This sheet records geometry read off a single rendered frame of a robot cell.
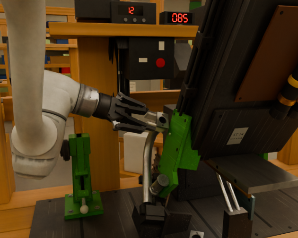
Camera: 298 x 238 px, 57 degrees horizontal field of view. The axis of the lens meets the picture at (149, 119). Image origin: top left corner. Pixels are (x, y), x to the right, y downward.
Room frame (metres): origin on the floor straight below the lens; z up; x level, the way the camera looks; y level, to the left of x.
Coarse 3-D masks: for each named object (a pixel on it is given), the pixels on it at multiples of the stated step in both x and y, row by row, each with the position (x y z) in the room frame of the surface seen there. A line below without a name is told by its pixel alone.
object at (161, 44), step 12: (132, 48) 0.98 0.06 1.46; (144, 48) 1.00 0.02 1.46; (156, 48) 1.01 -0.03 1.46; (168, 48) 1.02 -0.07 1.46; (132, 60) 0.98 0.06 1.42; (144, 60) 1.00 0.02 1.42; (156, 60) 1.01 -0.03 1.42; (168, 60) 1.02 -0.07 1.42; (132, 72) 0.98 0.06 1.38; (144, 72) 1.00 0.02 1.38; (156, 72) 1.01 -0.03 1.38; (168, 72) 1.02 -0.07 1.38
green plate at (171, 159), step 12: (180, 120) 0.79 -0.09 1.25; (168, 132) 0.85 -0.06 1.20; (180, 132) 0.77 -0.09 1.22; (168, 144) 0.82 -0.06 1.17; (180, 144) 0.75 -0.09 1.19; (168, 156) 0.80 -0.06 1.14; (180, 156) 0.75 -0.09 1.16; (192, 156) 0.77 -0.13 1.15; (168, 168) 0.77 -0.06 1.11; (180, 168) 0.76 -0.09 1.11; (192, 168) 0.77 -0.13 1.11
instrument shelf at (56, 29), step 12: (48, 24) 0.90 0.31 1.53; (60, 24) 0.91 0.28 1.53; (72, 24) 0.92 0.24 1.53; (84, 24) 0.93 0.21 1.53; (96, 24) 0.94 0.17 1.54; (108, 24) 0.95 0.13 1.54; (120, 24) 0.96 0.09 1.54; (132, 24) 0.97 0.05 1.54; (144, 24) 0.98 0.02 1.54; (60, 36) 0.99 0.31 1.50; (72, 36) 0.99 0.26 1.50; (84, 36) 0.99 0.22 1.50; (96, 36) 0.99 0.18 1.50; (108, 36) 0.99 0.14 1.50; (132, 36) 0.99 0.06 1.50; (144, 36) 0.99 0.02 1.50; (156, 36) 1.00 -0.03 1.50; (168, 36) 1.01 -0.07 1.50; (180, 36) 1.02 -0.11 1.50; (192, 36) 1.03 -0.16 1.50
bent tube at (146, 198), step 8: (160, 112) 0.87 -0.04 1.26; (160, 120) 0.88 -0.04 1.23; (152, 136) 0.89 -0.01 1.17; (152, 144) 0.90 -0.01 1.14; (144, 152) 0.89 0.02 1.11; (144, 160) 0.87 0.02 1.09; (144, 168) 0.85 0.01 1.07; (144, 176) 0.83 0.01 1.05; (144, 184) 0.80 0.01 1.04; (144, 192) 0.78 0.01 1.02; (144, 200) 0.76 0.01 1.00
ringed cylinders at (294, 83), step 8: (296, 72) 0.64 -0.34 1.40; (288, 80) 0.66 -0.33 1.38; (296, 80) 0.64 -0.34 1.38; (288, 88) 0.66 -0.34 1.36; (296, 88) 0.65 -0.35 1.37; (280, 96) 0.68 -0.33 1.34; (288, 96) 0.67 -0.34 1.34; (296, 96) 0.66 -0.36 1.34; (280, 104) 0.68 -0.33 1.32; (288, 104) 0.67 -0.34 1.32; (296, 104) 0.70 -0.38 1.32; (272, 112) 0.70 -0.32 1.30; (280, 112) 0.69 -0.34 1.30; (288, 112) 0.69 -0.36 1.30; (296, 112) 0.70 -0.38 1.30
